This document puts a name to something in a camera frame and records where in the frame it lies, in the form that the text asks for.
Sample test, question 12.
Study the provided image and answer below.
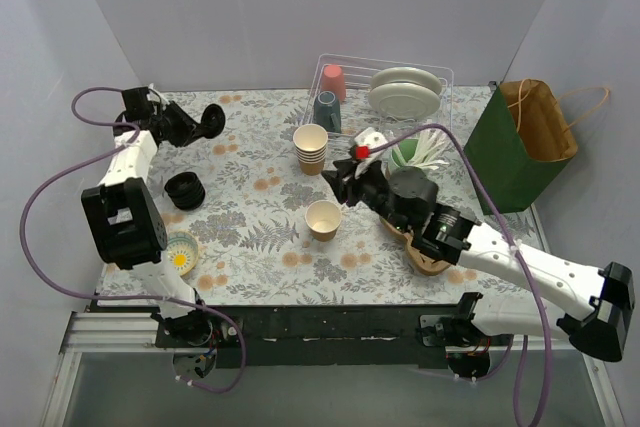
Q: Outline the stack of brown paper cups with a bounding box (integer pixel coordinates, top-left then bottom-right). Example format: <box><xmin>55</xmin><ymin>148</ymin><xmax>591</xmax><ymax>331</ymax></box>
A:
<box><xmin>293</xmin><ymin>124</ymin><xmax>329</xmax><ymax>176</ymax></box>

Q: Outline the dark teal mug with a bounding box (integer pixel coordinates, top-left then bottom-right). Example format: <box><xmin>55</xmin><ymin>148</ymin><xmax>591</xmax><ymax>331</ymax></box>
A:
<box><xmin>313</xmin><ymin>91</ymin><xmax>342</xmax><ymax>133</ymax></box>

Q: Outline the floral table mat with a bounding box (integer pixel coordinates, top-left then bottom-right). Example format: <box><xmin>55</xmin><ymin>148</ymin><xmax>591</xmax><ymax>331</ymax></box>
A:
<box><xmin>148</xmin><ymin>90</ymin><xmax>530</xmax><ymax>305</ymax></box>

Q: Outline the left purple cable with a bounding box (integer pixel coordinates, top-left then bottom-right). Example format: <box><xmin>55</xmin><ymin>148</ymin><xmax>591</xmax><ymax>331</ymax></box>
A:
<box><xmin>19</xmin><ymin>86</ymin><xmax>249</xmax><ymax>394</ymax></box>

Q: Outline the brown cardboard cup carrier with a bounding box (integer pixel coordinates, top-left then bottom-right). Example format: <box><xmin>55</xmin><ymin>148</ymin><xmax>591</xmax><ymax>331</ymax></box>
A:
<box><xmin>379</xmin><ymin>217</ymin><xmax>451</xmax><ymax>276</ymax></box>

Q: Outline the white wire dish rack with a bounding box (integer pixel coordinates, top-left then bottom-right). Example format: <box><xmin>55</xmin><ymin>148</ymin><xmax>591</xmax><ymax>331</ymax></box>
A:
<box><xmin>301</xmin><ymin>53</ymin><xmax>454</xmax><ymax>165</ymax></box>

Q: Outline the rear white plate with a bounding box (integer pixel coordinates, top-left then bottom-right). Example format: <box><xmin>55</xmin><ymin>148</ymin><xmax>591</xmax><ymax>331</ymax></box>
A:
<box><xmin>370</xmin><ymin>66</ymin><xmax>443</xmax><ymax>95</ymax></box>

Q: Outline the single brown paper cup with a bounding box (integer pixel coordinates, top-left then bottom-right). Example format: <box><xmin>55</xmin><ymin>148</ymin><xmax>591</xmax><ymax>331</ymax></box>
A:
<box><xmin>305</xmin><ymin>200</ymin><xmax>342</xmax><ymax>242</ymax></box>

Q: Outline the front white plate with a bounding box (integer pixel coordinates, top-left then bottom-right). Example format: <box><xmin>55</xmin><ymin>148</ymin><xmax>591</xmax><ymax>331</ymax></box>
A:
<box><xmin>368</xmin><ymin>82</ymin><xmax>440</xmax><ymax>120</ymax></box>

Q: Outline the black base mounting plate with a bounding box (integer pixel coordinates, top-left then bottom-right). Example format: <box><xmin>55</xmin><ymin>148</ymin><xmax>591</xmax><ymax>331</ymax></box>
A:
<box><xmin>154</xmin><ymin>302</ymin><xmax>506</xmax><ymax>373</ymax></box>

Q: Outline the white plate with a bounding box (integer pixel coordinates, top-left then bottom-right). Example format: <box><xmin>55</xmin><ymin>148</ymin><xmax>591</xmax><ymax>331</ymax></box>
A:
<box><xmin>370</xmin><ymin>66</ymin><xmax>443</xmax><ymax>95</ymax></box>
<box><xmin>368</xmin><ymin>82</ymin><xmax>440</xmax><ymax>120</ymax></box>

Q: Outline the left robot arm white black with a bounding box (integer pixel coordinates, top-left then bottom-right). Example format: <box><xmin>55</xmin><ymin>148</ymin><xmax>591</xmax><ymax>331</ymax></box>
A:
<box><xmin>81</xmin><ymin>87</ymin><xmax>226</xmax><ymax>347</ymax></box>

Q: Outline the green paper bag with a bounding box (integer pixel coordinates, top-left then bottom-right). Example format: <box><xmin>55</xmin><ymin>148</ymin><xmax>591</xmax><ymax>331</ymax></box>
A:
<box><xmin>464</xmin><ymin>78</ymin><xmax>610</xmax><ymax>215</ymax></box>

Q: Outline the patterned small bowl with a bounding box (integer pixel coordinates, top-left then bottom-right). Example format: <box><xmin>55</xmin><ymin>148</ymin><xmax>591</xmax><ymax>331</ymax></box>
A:
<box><xmin>166</xmin><ymin>231</ymin><xmax>199</xmax><ymax>277</ymax></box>

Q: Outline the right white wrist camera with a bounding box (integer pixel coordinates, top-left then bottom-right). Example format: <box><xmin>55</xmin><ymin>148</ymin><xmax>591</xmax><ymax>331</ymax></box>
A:
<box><xmin>350</xmin><ymin>127</ymin><xmax>388</xmax><ymax>178</ymax></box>

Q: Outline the green utensil holder cup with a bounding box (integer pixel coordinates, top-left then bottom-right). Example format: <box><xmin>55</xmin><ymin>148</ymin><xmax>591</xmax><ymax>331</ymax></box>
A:
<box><xmin>387</xmin><ymin>138</ymin><xmax>430</xmax><ymax>174</ymax></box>

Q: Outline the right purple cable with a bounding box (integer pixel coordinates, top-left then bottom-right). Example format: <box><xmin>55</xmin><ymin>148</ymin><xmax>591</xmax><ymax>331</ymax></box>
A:
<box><xmin>367</xmin><ymin>122</ymin><xmax>556</xmax><ymax>427</ymax></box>

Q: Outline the pink cup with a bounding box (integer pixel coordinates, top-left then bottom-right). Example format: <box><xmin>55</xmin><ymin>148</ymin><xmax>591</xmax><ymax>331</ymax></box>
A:
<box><xmin>320</xmin><ymin>64</ymin><xmax>346</xmax><ymax>103</ymax></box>

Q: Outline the stack of black lids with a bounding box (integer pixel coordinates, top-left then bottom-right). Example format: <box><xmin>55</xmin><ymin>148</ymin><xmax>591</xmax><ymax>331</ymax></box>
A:
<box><xmin>164</xmin><ymin>171</ymin><xmax>206</xmax><ymax>211</ymax></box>

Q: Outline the purple cable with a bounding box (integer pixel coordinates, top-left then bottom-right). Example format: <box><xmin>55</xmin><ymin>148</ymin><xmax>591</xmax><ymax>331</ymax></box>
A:
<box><xmin>367</xmin><ymin>122</ymin><xmax>556</xmax><ymax>427</ymax></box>
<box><xmin>19</xmin><ymin>86</ymin><xmax>249</xmax><ymax>394</ymax></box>

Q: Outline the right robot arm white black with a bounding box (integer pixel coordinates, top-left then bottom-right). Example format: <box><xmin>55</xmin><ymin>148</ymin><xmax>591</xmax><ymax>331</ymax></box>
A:
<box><xmin>321</xmin><ymin>159</ymin><xmax>635</xmax><ymax>362</ymax></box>

